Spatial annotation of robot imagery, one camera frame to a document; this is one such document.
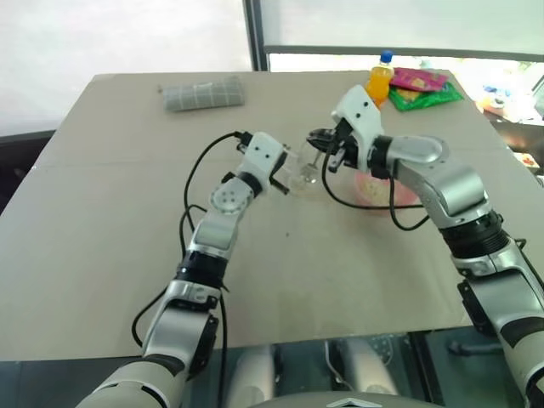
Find white roller blind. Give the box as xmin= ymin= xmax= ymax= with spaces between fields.
xmin=259 ymin=0 xmax=544 ymax=57

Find brown cardboard table cover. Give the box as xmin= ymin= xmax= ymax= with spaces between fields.
xmin=0 ymin=69 xmax=544 ymax=363

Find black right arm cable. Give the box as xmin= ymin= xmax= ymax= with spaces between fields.
xmin=321 ymin=149 xmax=431 ymax=231

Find metal spoon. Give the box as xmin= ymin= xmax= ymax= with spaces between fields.
xmin=302 ymin=148 xmax=325 ymax=180

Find clear glass mug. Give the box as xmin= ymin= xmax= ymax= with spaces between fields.
xmin=285 ymin=139 xmax=329 ymax=200

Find green snack packet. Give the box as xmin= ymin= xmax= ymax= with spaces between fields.
xmin=388 ymin=82 xmax=465 ymax=113

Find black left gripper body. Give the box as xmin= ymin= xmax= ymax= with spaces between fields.
xmin=268 ymin=153 xmax=289 ymax=188

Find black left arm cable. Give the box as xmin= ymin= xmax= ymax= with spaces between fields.
xmin=131 ymin=131 xmax=252 ymax=408

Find dark cluttered side table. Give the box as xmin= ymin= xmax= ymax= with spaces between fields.
xmin=482 ymin=63 xmax=544 ymax=175

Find dark window frame post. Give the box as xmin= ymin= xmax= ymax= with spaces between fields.
xmin=243 ymin=0 xmax=271 ymax=73

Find silver robot leg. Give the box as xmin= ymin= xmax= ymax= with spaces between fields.
xmin=338 ymin=338 xmax=401 ymax=399
xmin=224 ymin=343 xmax=278 ymax=408

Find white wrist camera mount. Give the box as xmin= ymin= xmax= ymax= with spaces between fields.
xmin=331 ymin=84 xmax=386 ymax=167
xmin=239 ymin=132 xmax=288 ymax=191

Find pink bowl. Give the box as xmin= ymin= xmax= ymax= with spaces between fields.
xmin=354 ymin=168 xmax=422 ymax=218

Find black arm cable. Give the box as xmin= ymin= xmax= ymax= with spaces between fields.
xmin=321 ymin=149 xmax=431 ymax=231
xmin=131 ymin=131 xmax=252 ymax=408

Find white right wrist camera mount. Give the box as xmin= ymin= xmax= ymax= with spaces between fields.
xmin=331 ymin=84 xmax=386 ymax=167

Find orange juice bottle blue cap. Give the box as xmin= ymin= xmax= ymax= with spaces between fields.
xmin=368 ymin=49 xmax=394 ymax=108

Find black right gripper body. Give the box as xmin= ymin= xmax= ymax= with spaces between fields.
xmin=327 ymin=120 xmax=361 ymax=168

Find silver robot torso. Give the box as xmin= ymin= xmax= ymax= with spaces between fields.
xmin=253 ymin=389 xmax=452 ymax=408

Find silver right robot leg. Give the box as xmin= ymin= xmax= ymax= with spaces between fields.
xmin=338 ymin=338 xmax=401 ymax=399

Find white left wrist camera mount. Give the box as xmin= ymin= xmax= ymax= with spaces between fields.
xmin=239 ymin=132 xmax=288 ymax=191

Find silver left robot leg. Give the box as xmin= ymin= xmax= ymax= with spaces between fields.
xmin=224 ymin=343 xmax=278 ymax=408

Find pink snack packet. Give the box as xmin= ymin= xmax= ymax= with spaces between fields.
xmin=390 ymin=66 xmax=450 ymax=93

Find grey checked rolled cloth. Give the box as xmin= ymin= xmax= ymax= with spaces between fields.
xmin=162 ymin=73 xmax=248 ymax=114

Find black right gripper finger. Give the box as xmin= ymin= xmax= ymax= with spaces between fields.
xmin=326 ymin=147 xmax=347 ymax=174
xmin=306 ymin=127 xmax=338 ymax=150

